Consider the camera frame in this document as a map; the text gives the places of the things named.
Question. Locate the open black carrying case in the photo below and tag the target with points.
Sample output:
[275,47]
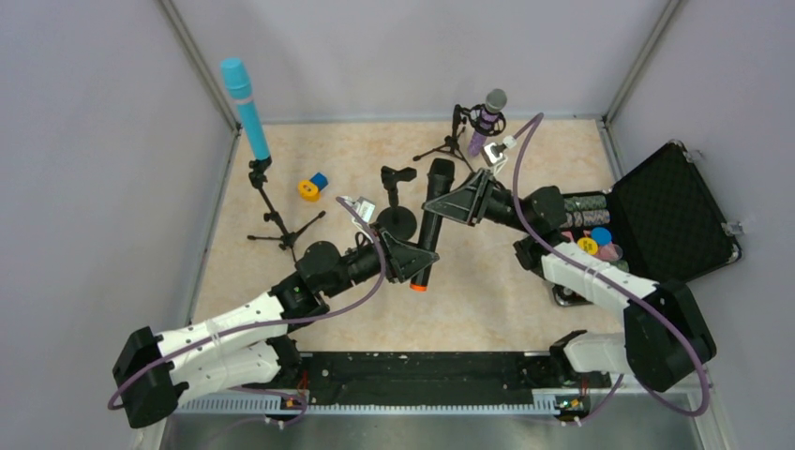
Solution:
[665,222]

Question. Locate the yellow round chip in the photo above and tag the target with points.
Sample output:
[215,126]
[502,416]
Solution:
[588,245]

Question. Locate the blue toy brick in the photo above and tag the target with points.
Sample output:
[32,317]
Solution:
[319,180]

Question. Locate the blue round chip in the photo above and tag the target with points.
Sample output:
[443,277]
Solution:
[601,235]

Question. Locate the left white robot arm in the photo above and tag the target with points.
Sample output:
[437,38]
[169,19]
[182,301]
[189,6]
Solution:
[155,373]

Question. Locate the round base clamp stand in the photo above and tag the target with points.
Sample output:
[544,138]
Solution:
[395,218]

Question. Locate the black microphone orange end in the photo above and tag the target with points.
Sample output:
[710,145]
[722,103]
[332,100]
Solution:
[440,178]

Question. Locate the blue plastic tube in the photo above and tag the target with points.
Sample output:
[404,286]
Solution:
[239,87]

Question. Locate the purple glitter microphone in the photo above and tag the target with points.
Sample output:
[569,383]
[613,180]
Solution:
[487,120]

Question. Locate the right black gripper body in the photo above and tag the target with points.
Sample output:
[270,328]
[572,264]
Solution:
[483,198]

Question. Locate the tripod stand with shock mount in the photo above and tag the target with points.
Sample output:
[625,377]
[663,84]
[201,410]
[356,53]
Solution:
[451,143]

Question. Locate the yellow traffic light brick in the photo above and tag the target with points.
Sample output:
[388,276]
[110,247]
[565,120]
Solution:
[309,191]

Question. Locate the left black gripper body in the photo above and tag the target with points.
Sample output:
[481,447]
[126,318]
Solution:
[385,254]

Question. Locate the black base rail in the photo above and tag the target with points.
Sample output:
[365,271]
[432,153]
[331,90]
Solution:
[427,379]

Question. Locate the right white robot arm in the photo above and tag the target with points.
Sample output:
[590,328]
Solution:
[664,337]

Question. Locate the poker chip stacks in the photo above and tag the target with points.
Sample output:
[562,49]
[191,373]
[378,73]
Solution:
[586,211]

